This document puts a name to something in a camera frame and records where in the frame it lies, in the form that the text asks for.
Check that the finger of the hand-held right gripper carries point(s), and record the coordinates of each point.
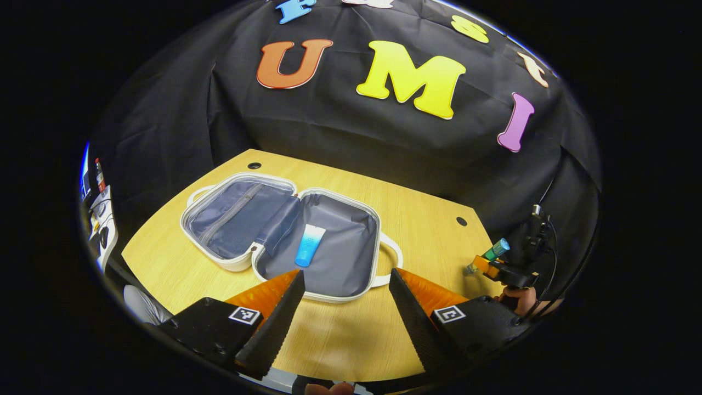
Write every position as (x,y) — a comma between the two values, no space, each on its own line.
(481,261)
(493,272)

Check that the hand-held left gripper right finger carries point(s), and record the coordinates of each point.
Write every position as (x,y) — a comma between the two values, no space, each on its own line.
(417,323)

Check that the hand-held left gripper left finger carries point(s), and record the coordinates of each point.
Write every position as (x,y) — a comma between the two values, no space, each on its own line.
(277,329)

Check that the teal spray bottle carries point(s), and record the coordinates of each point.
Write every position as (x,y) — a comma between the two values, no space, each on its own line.
(496,250)

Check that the blue white cream tube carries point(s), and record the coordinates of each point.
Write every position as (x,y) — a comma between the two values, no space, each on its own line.
(310,247)

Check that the white suitcase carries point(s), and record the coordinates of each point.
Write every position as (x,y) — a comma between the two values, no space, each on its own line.
(345,247)

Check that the person's white clothing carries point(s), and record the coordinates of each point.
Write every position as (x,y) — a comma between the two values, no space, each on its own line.
(145,307)

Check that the computer monitor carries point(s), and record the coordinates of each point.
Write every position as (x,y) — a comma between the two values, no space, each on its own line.
(85,170)

